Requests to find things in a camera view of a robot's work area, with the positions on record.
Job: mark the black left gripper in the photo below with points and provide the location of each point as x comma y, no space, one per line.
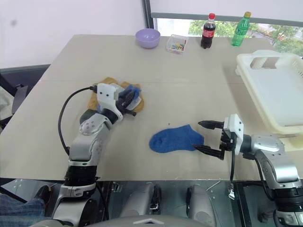
121,100

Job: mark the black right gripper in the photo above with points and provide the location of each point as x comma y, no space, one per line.
226,142

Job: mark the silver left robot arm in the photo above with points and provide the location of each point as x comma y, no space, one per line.
87,142

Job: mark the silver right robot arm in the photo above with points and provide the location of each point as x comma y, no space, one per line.
267,144

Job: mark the blue and white sock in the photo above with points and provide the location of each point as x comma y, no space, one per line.
137,91

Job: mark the blue ankle sock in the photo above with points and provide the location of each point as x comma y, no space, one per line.
175,139

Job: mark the mustard yellow sock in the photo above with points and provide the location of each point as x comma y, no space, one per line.
93,100

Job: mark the dark green sock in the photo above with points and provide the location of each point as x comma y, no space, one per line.
86,114

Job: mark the white plastic basket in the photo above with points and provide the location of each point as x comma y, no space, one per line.
277,92

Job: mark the silver robot right thigh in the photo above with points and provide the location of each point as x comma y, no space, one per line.
201,203

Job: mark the silver robot thigh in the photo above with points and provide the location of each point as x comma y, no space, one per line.
142,198
201,203

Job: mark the purple plastic bowl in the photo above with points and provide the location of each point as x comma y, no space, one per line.
148,37

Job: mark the clear box of coloured clips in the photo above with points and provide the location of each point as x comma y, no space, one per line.
177,45

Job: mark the silver robot left thigh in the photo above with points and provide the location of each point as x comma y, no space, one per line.
142,198

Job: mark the grey robot torso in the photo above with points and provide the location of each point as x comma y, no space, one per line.
149,221

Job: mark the cola bottle with red cap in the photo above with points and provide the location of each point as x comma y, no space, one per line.
208,33

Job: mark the green bottle with yellow cap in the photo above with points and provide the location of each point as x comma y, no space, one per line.
240,30

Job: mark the black chair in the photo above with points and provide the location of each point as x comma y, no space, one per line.
16,80

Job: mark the black shoe of person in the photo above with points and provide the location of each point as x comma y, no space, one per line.
42,193

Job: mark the blue jeans leg of person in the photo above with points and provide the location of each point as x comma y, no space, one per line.
19,210

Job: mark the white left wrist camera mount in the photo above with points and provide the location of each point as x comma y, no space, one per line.
106,94

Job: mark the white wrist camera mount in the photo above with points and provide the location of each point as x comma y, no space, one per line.
106,94
235,127

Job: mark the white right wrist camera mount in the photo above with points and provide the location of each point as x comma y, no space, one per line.
235,127

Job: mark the black window frame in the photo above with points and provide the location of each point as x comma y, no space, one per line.
146,14

